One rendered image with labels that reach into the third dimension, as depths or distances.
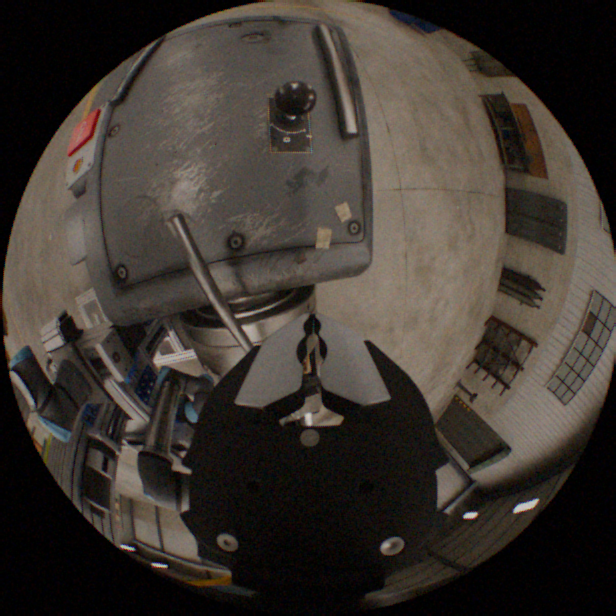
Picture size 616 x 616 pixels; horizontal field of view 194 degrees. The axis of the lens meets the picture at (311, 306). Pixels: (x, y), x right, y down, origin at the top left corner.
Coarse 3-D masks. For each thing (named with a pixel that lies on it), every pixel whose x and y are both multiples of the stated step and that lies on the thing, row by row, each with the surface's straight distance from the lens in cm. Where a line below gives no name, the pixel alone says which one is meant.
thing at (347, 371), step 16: (320, 320) 12; (320, 336) 10; (336, 336) 10; (352, 336) 10; (320, 352) 11; (336, 352) 9; (352, 352) 9; (368, 352) 9; (320, 368) 8; (336, 368) 8; (352, 368) 8; (368, 368) 8; (336, 384) 8; (352, 384) 8; (368, 384) 8; (384, 384) 8; (336, 400) 8; (352, 400) 7; (368, 400) 7; (384, 400) 8
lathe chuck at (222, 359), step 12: (312, 312) 35; (312, 336) 37; (192, 348) 41; (204, 348) 34; (216, 348) 31; (228, 348) 30; (240, 348) 30; (312, 348) 39; (204, 360) 37; (216, 360) 34; (228, 360) 32
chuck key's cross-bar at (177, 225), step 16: (176, 224) 13; (176, 240) 13; (192, 240) 13; (192, 256) 13; (192, 272) 14; (208, 272) 14; (208, 288) 14; (224, 304) 15; (224, 320) 16; (240, 336) 17
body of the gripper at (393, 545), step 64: (256, 448) 6; (320, 448) 6; (384, 448) 6; (192, 512) 7; (256, 512) 6; (320, 512) 6; (384, 512) 6; (256, 576) 6; (320, 576) 6; (384, 576) 7
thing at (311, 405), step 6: (312, 390) 93; (306, 396) 91; (312, 396) 91; (318, 396) 93; (306, 402) 94; (312, 402) 96; (318, 402) 98; (306, 408) 99; (312, 408) 101; (318, 408) 103; (300, 414) 102; (306, 414) 104
